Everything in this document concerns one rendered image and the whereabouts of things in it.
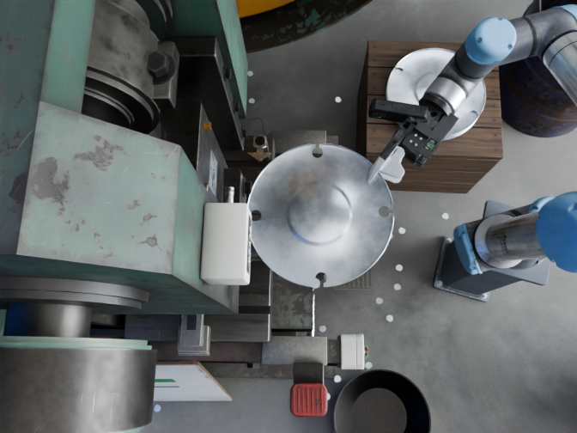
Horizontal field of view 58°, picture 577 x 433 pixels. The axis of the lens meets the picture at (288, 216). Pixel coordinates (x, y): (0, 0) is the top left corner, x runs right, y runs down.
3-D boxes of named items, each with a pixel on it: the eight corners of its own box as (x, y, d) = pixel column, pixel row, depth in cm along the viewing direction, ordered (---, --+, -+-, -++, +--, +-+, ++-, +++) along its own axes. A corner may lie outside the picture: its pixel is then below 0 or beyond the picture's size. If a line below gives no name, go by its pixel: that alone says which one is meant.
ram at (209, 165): (254, 171, 95) (233, 92, 66) (252, 252, 91) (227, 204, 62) (160, 171, 95) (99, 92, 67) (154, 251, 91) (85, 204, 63)
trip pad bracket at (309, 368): (320, 361, 121) (324, 362, 102) (320, 405, 119) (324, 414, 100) (294, 361, 121) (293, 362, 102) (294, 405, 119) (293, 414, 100)
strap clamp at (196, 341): (214, 272, 109) (204, 265, 99) (209, 356, 104) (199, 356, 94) (185, 272, 109) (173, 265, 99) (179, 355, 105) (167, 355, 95)
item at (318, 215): (246, 147, 106) (246, 145, 105) (389, 142, 104) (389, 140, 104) (246, 289, 100) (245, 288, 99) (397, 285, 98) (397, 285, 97)
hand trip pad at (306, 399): (325, 381, 104) (327, 383, 97) (325, 412, 103) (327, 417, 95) (291, 381, 105) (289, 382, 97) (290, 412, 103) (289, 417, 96)
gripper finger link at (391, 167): (389, 192, 99) (417, 155, 100) (363, 174, 100) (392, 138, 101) (386, 197, 102) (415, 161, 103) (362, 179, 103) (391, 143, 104)
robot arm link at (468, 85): (474, 27, 102) (459, 46, 110) (440, 69, 101) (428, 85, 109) (506, 51, 101) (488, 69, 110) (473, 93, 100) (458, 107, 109)
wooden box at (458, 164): (464, 97, 194) (497, 43, 160) (467, 193, 184) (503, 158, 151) (357, 93, 196) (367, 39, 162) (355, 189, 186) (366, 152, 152)
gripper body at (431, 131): (425, 161, 99) (462, 112, 100) (388, 135, 100) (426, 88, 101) (418, 172, 106) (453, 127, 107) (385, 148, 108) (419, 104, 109)
